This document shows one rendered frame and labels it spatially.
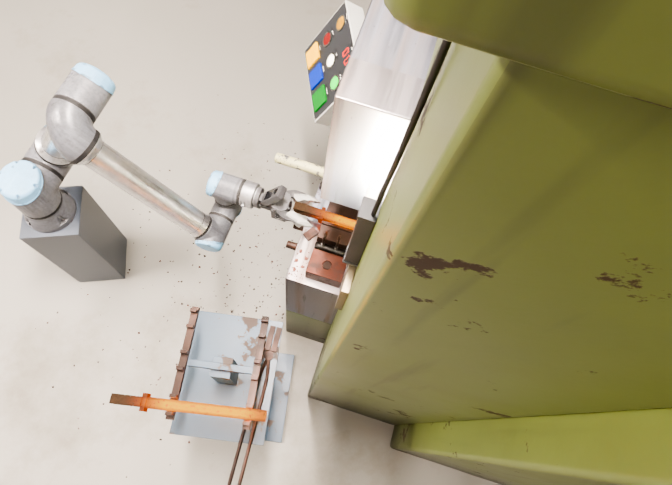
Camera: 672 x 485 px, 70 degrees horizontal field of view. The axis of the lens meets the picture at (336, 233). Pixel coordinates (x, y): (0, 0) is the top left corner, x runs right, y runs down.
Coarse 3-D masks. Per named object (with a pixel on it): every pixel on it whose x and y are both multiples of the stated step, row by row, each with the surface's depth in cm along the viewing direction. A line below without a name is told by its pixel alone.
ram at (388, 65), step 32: (384, 32) 91; (416, 32) 91; (352, 64) 87; (384, 64) 88; (416, 64) 88; (352, 96) 84; (384, 96) 85; (416, 96) 86; (352, 128) 91; (384, 128) 88; (352, 160) 101; (384, 160) 97; (352, 192) 113
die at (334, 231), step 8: (328, 208) 161; (336, 208) 162; (344, 208) 162; (352, 208) 162; (344, 216) 160; (352, 216) 161; (328, 224) 158; (320, 232) 158; (328, 232) 158; (336, 232) 158; (344, 232) 158; (352, 232) 158; (320, 240) 159; (328, 240) 157; (336, 240) 157; (344, 240) 157; (344, 248) 159
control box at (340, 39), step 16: (336, 16) 173; (352, 16) 168; (320, 32) 181; (336, 32) 172; (352, 32) 164; (320, 48) 180; (336, 48) 171; (352, 48) 163; (336, 64) 170; (320, 112) 175
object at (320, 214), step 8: (296, 208) 158; (304, 208) 158; (312, 208) 158; (312, 216) 160; (320, 216) 157; (328, 216) 158; (336, 216) 159; (336, 224) 159; (344, 224) 158; (352, 224) 158
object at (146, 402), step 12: (120, 396) 129; (132, 396) 129; (144, 396) 130; (144, 408) 129; (156, 408) 130; (168, 408) 130; (180, 408) 130; (192, 408) 130; (204, 408) 131; (216, 408) 131; (228, 408) 131; (240, 408) 132; (264, 420) 131
